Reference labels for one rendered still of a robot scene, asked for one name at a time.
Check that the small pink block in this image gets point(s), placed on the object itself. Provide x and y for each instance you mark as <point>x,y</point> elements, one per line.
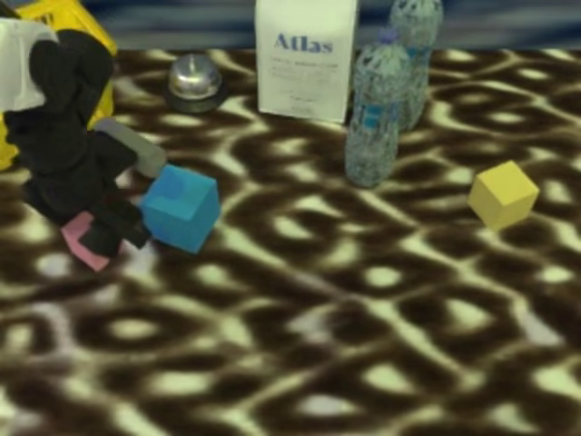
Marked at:
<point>75,234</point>

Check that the white Atlas carton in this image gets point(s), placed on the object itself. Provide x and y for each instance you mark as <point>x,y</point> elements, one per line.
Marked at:
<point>304,68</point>

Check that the yellow cube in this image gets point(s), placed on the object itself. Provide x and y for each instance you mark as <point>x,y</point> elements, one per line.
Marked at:
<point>501,195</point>

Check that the brown and cream patterned cloth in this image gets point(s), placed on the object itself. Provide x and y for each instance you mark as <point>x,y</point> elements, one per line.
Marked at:
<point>290,295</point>

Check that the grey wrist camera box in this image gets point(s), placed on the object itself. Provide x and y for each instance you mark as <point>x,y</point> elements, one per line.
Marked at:
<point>136,147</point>

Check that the yellow plastic crate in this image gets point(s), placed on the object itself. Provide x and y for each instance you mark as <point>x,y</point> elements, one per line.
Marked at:
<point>97,27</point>

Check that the clear plastic water bottle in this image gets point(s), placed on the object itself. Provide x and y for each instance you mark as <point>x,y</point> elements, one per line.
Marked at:
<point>374,122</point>
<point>420,45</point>

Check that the blue cube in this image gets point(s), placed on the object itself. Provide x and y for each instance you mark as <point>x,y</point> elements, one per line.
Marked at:
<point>181,213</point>

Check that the silver call bell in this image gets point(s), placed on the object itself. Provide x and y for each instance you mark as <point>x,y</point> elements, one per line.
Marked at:
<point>194,79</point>

